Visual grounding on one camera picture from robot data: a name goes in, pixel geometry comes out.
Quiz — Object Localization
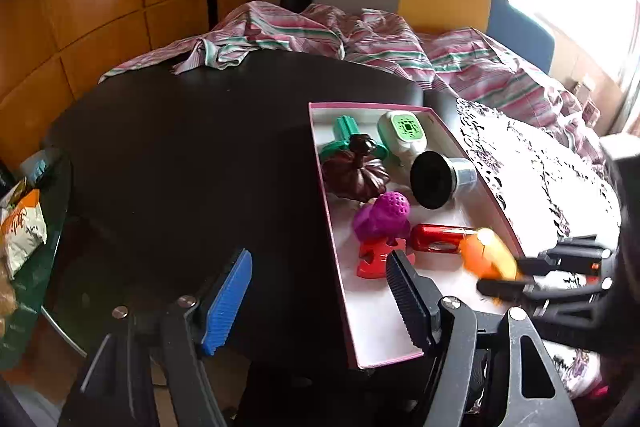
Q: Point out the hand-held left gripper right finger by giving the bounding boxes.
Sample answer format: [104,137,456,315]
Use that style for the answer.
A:
[386,249,581,427]

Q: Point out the teal packet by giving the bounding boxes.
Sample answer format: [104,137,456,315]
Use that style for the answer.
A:
[20,150,53,185]

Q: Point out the pink shallow box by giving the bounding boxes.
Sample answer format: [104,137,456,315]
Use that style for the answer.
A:
[307,102,526,370]

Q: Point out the green plastic toy piece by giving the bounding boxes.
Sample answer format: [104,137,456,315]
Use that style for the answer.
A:
[320,116,388,160]

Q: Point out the green glass side table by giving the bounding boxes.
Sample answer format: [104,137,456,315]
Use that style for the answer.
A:
[0,147,88,368]

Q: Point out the white orange snack bag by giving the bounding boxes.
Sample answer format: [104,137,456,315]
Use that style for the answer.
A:
[0,189,48,280]

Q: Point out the white embroidered floral tablecloth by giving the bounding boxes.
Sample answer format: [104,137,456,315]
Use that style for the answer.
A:
[452,97,623,408]

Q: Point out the brown pumpkin figurine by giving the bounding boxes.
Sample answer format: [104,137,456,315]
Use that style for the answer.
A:
[321,133,391,202]

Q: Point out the yellow toy cutter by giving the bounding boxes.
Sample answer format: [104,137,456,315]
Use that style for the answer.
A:
[459,228,526,305]

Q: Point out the red puzzle piece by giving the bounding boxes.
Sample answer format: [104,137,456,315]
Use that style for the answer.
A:
[356,237,417,279]

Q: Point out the purple perforated toy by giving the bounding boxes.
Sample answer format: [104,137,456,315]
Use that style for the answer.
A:
[351,191,412,242]

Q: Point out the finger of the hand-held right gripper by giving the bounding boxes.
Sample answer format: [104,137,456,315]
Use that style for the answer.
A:
[477,278,615,315]
[517,234,616,275]

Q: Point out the shiny red capsule case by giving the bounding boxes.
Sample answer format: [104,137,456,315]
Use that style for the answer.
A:
[410,223,476,254]

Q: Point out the white device green grille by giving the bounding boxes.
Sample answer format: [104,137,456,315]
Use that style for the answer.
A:
[377,111,431,168]

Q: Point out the pink green striped blanket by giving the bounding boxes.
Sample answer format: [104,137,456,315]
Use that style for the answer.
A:
[97,1,608,162]

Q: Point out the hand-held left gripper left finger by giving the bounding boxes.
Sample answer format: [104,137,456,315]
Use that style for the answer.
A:
[57,248,253,427]

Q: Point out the black round table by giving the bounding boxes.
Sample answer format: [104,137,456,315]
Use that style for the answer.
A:
[42,52,426,427]

